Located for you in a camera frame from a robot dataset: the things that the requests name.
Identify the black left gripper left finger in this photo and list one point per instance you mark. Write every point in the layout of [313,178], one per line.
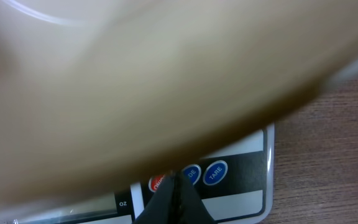
[159,209]

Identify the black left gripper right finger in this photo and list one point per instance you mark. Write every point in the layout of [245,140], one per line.
[189,209]

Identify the white digital kitchen scale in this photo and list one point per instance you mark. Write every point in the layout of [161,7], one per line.
[235,184]

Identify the white bowl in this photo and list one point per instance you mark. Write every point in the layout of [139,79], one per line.
[96,95]

